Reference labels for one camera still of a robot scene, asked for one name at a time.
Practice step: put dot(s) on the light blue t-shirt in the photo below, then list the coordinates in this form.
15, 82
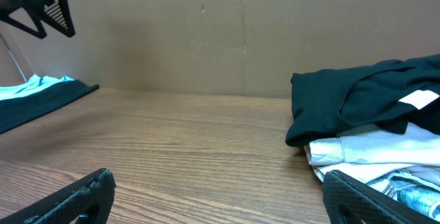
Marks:
34, 85

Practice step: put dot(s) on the black t-shirt with logo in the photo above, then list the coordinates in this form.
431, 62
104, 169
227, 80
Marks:
19, 111

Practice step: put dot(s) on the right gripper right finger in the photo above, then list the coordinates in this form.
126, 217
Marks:
348, 200

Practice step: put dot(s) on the folded light blue jeans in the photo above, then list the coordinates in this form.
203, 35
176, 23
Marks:
412, 191

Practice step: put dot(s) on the folded beige shorts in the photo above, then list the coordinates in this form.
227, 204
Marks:
368, 152

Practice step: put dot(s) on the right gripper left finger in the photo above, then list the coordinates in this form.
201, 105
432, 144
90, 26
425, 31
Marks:
88, 200

